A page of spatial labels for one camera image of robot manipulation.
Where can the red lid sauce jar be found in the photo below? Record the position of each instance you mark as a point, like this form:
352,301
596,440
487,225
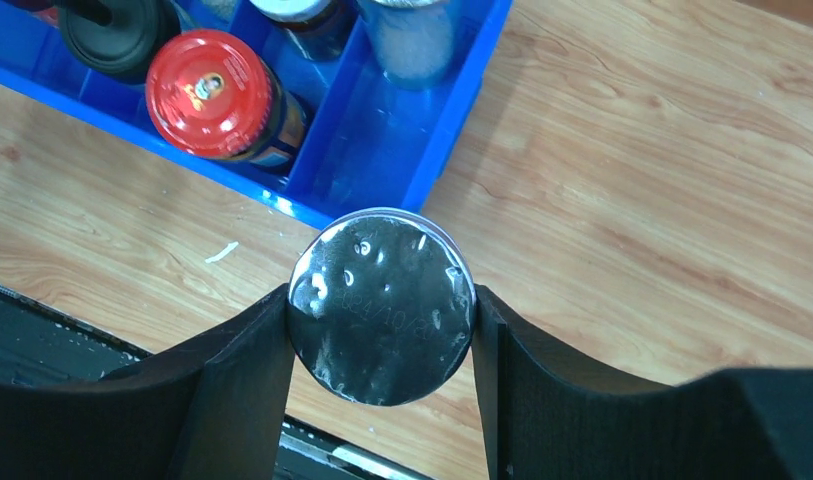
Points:
209,94

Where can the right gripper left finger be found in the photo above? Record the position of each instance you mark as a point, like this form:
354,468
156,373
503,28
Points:
148,404

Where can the small silver lid jar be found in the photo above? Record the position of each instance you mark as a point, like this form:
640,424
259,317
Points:
381,307

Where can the blue plastic divided bin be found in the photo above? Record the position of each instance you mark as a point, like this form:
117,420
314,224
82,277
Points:
370,143

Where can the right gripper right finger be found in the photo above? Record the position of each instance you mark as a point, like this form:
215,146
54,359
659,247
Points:
550,411

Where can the black cap spice shaker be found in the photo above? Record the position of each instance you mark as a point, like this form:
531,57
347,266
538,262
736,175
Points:
120,39

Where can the white lid sauce jar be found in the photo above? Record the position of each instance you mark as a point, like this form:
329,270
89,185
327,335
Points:
318,29

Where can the silver lid clear jar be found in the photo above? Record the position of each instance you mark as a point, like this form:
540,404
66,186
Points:
414,41

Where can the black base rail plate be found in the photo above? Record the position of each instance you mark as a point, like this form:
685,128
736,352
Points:
114,378

